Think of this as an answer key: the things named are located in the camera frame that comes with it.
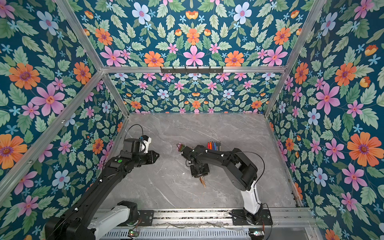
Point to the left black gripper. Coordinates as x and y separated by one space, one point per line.
152 159

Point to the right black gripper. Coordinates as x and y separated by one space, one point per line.
195 175

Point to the brown pen tan cap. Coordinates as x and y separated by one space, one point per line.
204 182

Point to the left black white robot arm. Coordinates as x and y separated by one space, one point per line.
77 222

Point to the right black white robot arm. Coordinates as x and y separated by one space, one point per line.
240 170

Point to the left small circuit board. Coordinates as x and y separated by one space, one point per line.
133 233

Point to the small circuit board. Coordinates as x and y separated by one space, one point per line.
256 234
133 233

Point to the right small circuit board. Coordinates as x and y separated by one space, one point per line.
256 234

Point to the black hook rack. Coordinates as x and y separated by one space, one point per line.
192 70

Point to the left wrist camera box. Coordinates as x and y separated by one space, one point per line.
145 142

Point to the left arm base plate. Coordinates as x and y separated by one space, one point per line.
145 218

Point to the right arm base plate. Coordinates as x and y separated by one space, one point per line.
240 217

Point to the white slotted cable duct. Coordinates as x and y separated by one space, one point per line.
180 234

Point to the aluminium front rail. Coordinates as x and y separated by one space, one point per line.
201 219

